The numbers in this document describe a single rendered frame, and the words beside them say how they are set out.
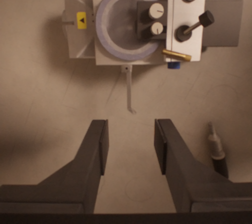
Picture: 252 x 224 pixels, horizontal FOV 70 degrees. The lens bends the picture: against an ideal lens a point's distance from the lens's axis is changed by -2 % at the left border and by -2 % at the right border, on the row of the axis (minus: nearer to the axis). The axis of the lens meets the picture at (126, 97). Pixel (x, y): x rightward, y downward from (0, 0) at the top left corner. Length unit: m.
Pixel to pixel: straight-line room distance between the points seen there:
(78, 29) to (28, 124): 0.23
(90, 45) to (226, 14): 0.19
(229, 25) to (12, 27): 0.35
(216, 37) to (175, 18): 0.08
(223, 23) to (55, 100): 0.31
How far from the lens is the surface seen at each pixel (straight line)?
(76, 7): 0.28
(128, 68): 0.24
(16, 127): 0.43
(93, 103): 0.36
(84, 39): 0.27
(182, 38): 0.23
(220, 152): 0.42
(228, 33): 0.30
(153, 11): 0.22
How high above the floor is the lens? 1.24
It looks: 75 degrees down
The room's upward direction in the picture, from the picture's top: 180 degrees counter-clockwise
